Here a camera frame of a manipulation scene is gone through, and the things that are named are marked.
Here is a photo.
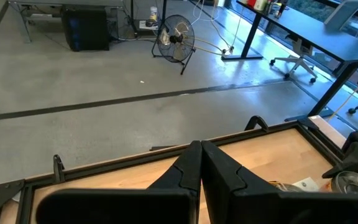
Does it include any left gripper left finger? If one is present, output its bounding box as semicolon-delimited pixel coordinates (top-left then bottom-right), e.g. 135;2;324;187
35;139;203;224

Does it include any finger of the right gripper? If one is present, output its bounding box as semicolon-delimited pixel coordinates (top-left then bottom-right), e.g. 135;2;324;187
321;129;358;180

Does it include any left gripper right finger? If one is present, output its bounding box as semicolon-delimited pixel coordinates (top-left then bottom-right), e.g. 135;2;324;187
201;140;358;224

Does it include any black table clamp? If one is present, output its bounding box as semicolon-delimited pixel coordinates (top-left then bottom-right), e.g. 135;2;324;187
52;154;66;184
244;114;270;132

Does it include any white office chair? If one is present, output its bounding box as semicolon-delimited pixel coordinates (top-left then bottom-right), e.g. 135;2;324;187
268;33;319;84

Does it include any black desk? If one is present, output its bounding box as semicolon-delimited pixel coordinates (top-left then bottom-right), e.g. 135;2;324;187
221;0;358;123

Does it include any black floor fan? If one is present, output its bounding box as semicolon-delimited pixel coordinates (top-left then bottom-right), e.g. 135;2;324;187
151;14;198;76

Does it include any grey angled panel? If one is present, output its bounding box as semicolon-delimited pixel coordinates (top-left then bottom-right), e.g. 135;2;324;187
323;0;358;31

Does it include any white green bottle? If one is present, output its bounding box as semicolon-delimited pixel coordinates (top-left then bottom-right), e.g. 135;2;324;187
254;0;269;12

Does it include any black computer tower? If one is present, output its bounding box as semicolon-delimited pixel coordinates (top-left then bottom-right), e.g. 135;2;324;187
60;5;111;52

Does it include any grey metal desk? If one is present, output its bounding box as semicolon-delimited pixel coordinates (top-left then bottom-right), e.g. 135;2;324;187
7;0;127;44

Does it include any beige cord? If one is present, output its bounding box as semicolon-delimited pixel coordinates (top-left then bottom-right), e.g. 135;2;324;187
328;65;358;122

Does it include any black aluminium table frame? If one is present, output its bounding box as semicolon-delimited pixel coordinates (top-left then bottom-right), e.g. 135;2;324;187
0;119;347;224

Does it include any yellow floor cable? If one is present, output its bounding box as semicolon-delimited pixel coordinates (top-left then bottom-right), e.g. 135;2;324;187
183;34;234;57

